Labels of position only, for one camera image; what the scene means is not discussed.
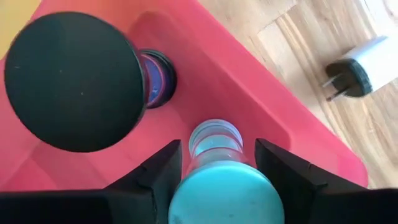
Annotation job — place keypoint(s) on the white wall charger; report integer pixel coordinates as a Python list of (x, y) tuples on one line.
[(373, 62)]

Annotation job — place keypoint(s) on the black-capped purple hourglass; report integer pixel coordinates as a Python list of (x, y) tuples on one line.
[(74, 81)]

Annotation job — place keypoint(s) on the red translucent plastic bin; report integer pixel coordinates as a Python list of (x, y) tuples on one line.
[(217, 62)]

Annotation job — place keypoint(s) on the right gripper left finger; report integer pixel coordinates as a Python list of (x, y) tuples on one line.
[(149, 196)]

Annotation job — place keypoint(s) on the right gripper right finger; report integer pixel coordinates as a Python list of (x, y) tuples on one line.
[(311, 196)]

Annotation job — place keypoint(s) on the teal-capped sand hourglass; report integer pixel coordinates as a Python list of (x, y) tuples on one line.
[(227, 193)]

